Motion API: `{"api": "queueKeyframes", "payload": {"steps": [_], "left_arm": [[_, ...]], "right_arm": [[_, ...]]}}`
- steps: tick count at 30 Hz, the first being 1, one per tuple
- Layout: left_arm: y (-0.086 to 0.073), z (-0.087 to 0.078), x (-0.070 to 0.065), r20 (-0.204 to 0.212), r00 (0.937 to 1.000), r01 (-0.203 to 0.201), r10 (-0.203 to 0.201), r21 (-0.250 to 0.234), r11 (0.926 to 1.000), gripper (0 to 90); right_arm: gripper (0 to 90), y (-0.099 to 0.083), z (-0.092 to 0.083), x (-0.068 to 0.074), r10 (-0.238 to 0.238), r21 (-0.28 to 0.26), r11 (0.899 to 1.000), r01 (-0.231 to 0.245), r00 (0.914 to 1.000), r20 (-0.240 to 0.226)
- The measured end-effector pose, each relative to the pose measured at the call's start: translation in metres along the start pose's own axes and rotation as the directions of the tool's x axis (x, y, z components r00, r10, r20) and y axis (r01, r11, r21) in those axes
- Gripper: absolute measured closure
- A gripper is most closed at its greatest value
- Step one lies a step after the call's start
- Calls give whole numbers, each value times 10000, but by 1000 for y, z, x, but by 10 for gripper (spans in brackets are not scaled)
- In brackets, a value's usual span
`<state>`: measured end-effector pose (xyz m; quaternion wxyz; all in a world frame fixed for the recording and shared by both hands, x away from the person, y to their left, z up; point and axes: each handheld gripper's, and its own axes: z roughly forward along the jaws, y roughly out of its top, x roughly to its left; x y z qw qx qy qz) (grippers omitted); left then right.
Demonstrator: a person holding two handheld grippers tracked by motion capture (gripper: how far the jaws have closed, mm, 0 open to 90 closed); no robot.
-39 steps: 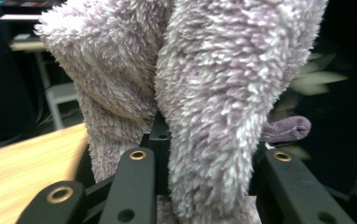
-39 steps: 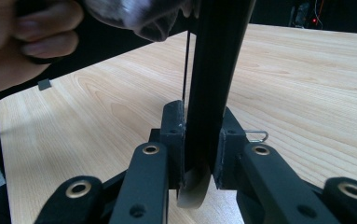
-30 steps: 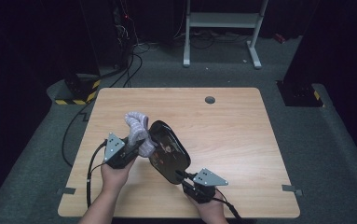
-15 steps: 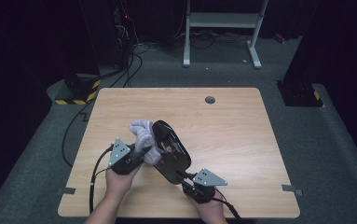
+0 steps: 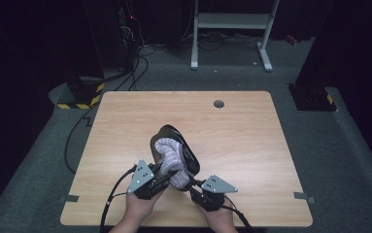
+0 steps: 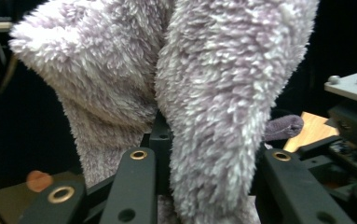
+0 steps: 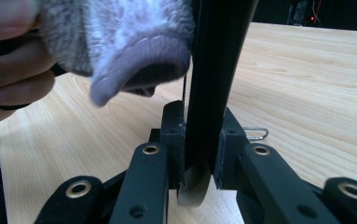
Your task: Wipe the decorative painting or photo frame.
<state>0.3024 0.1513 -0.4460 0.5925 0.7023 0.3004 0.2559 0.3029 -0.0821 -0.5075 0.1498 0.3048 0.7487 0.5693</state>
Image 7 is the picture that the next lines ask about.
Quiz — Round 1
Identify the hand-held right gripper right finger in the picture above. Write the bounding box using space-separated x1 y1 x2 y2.
213 106 249 191

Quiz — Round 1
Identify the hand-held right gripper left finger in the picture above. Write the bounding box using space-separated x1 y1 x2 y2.
149 99 186 191

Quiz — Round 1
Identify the black framed mirror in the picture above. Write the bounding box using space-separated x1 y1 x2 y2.
176 0 270 208

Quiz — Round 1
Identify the purple striped cloth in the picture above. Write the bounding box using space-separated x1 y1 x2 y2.
37 0 197 108

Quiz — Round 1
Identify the dark equipment rack with wires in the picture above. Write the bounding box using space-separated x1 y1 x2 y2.
286 0 324 26

